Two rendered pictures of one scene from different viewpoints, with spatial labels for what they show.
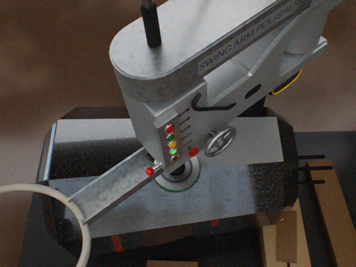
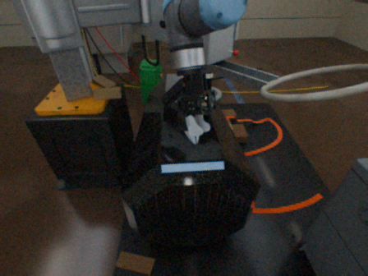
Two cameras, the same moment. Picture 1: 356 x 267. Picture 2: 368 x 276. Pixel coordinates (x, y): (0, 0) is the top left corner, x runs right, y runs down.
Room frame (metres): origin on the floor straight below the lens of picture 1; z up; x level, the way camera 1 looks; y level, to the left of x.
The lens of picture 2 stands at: (1.15, 1.36, 1.58)
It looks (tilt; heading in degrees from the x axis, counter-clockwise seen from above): 39 degrees down; 259
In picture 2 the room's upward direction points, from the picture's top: straight up
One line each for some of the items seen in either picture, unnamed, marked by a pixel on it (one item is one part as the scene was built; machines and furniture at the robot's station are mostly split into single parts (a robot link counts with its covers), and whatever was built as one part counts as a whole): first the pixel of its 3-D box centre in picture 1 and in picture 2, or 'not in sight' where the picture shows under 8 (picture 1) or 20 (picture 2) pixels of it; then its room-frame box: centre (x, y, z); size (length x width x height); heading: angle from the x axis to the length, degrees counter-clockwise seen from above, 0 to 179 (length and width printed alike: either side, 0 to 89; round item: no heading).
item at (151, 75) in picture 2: not in sight; (150, 71); (1.12, -1.56, 0.43); 0.35 x 0.35 x 0.87; 67
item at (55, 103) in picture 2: not in sight; (79, 95); (1.72, -0.33, 0.76); 0.49 x 0.49 x 0.05; 82
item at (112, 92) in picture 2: not in sight; (108, 93); (1.48, -0.25, 0.81); 0.20 x 0.10 x 0.05; 0
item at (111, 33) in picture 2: not in sight; (114, 41); (1.72, -3.27, 0.43); 1.30 x 0.62 x 0.86; 86
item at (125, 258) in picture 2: not in sight; (135, 262); (1.39, 0.72, 0.02); 0.25 x 0.10 x 0.01; 158
